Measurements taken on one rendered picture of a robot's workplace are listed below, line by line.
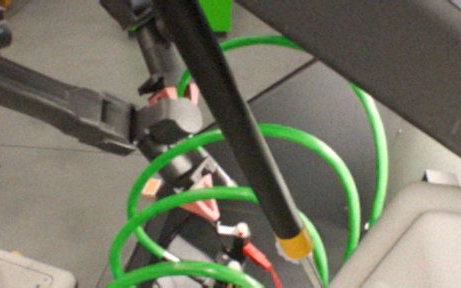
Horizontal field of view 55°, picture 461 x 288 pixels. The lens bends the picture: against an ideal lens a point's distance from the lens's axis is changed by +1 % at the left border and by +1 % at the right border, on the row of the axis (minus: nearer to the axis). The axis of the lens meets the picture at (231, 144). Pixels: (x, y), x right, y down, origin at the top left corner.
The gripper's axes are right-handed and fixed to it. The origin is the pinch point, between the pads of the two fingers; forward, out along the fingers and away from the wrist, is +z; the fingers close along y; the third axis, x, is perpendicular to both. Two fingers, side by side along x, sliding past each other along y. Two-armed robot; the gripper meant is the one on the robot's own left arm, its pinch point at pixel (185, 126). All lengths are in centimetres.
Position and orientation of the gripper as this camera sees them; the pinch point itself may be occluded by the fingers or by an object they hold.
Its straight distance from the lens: 80.0
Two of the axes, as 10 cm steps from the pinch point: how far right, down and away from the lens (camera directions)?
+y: 7.3, -1.9, 6.6
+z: 3.5, 9.3, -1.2
